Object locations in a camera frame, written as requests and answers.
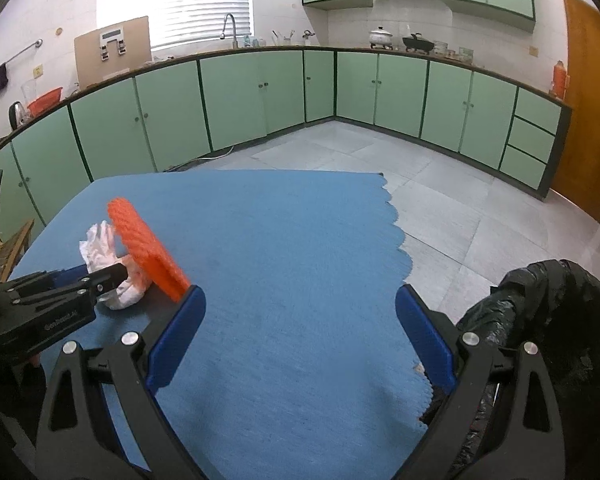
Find cardboard box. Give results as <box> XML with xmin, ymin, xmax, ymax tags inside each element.
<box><xmin>74</xmin><ymin>16</ymin><xmax>152</xmax><ymax>90</ymax></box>

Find white pot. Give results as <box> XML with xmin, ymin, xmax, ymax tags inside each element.
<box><xmin>369</xmin><ymin>26</ymin><xmax>395</xmax><ymax>50</ymax></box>

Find closed wooden door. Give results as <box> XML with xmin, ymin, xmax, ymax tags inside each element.
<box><xmin>550</xmin><ymin>0</ymin><xmax>600</xmax><ymax>223</ymax></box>

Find orange basin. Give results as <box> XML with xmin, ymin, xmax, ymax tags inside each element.
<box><xmin>27</xmin><ymin>87</ymin><xmax>63</xmax><ymax>115</ymax></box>

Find electric kettle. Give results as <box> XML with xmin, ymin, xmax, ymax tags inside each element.
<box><xmin>7</xmin><ymin>101</ymin><xmax>28</xmax><ymax>131</ymax></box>

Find black trash bag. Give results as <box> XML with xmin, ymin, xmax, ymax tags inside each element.
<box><xmin>420</xmin><ymin>259</ymin><xmax>600</xmax><ymax>480</ymax></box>

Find white window blind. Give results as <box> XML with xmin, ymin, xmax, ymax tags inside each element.
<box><xmin>97</xmin><ymin>0</ymin><xmax>255</xmax><ymax>53</ymax></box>

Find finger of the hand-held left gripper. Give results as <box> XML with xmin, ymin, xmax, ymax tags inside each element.
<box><xmin>10</xmin><ymin>265</ymin><xmax>129</xmax><ymax>311</ymax></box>
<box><xmin>2</xmin><ymin>267</ymin><xmax>91</xmax><ymax>293</ymax></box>

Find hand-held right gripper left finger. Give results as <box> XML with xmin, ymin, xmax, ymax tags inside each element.
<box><xmin>35</xmin><ymin>284</ymin><xmax>208</xmax><ymax>480</ymax></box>

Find blue tablecloth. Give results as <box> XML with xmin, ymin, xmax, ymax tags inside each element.
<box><xmin>7</xmin><ymin>169</ymin><xmax>433</xmax><ymax>480</ymax></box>

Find black wok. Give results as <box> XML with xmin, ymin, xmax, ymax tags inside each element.
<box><xmin>401</xmin><ymin>33</ymin><xmax>437</xmax><ymax>54</ymax></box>

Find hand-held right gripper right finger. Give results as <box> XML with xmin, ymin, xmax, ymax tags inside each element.
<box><xmin>395</xmin><ymin>284</ymin><xmax>566</xmax><ymax>480</ymax></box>

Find metal faucet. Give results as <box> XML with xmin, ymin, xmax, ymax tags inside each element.
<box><xmin>221</xmin><ymin>13</ymin><xmax>241</xmax><ymax>50</ymax></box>

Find green lower kitchen cabinets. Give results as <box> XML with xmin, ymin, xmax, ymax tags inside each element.
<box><xmin>0</xmin><ymin>46</ymin><xmax>573</xmax><ymax>241</ymax></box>

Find orange thermos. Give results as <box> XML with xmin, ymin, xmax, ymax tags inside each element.
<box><xmin>550</xmin><ymin>60</ymin><xmax>570</xmax><ymax>98</ymax></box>

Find wooden chair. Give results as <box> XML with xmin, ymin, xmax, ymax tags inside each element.
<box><xmin>0</xmin><ymin>219</ymin><xmax>35</xmax><ymax>286</ymax></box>

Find white tissue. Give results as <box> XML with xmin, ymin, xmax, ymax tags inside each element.
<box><xmin>79</xmin><ymin>221</ymin><xmax>153</xmax><ymax>311</ymax></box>

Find metal towel bar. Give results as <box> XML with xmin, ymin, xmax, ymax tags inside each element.
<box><xmin>2</xmin><ymin>39</ymin><xmax>44</xmax><ymax>68</ymax></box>

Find small glass jars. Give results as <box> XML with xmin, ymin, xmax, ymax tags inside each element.
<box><xmin>432</xmin><ymin>40</ymin><xmax>476</xmax><ymax>63</ymax></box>

